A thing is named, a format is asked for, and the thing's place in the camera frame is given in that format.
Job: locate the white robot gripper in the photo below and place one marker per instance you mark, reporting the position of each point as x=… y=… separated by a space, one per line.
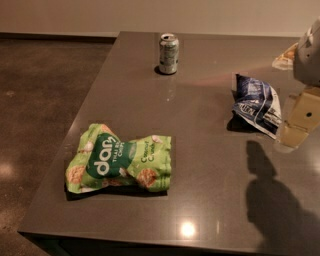
x=308 y=61

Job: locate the blue white chip bag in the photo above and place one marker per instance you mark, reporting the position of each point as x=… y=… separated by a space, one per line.
x=258 y=104

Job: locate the yellow snack bag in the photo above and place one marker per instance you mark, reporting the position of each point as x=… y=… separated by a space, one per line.
x=285 y=60

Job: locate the green rice chip bag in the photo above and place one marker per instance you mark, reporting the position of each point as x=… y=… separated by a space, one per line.
x=103 y=160

